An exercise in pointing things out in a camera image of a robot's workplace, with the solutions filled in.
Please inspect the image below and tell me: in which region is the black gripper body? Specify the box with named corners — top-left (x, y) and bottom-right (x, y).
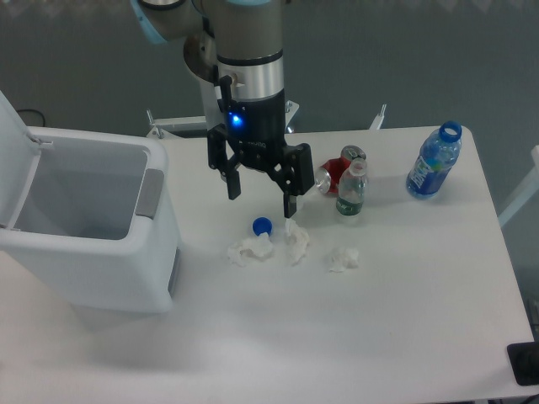
top-left (218, 89), bottom-right (286, 173)

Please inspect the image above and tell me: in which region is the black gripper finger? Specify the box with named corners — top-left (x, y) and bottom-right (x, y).
top-left (207, 124), bottom-right (243, 199)
top-left (268, 143), bottom-right (314, 218)

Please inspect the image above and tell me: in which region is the white trash can lid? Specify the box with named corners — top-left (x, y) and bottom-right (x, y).
top-left (1, 93), bottom-right (54, 229)

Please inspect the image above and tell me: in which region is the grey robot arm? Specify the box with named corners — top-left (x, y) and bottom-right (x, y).
top-left (131, 1), bottom-right (314, 218)

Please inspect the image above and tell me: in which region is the crushed red soda can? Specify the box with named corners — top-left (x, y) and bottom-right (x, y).
top-left (314, 145), bottom-right (366, 194)

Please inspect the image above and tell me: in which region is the blue bottle cap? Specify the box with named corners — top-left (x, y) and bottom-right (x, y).
top-left (252, 216), bottom-right (273, 237)

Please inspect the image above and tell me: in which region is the white trash can body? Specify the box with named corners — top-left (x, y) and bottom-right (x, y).
top-left (1, 128), bottom-right (180, 313)

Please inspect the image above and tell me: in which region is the clear green-label bottle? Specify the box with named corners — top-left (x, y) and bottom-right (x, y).
top-left (335, 157), bottom-right (368, 226)

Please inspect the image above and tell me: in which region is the crumpled white tissue middle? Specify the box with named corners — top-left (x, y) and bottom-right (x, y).
top-left (285, 219), bottom-right (310, 266)

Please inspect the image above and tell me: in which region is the crumpled white tissue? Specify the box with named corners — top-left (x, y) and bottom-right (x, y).
top-left (285, 219), bottom-right (310, 266)
top-left (328, 247), bottom-right (360, 273)
top-left (227, 232), bottom-right (274, 267)

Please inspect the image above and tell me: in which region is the crumpled white tissue left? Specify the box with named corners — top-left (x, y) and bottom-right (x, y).
top-left (227, 232), bottom-right (274, 267)

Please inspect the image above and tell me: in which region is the crumpled white tissue right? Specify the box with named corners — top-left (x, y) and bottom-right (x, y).
top-left (328, 247), bottom-right (360, 273)

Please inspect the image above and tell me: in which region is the blue drink bottle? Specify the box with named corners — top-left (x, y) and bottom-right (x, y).
top-left (406, 120), bottom-right (462, 199)

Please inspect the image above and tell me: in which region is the white furniture at right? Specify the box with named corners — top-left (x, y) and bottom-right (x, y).
top-left (498, 146), bottom-right (538, 228)

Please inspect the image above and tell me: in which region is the black device at edge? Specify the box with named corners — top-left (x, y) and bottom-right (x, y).
top-left (507, 342), bottom-right (538, 386)

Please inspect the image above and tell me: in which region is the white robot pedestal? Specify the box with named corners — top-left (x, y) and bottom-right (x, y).
top-left (145, 33), bottom-right (387, 139)

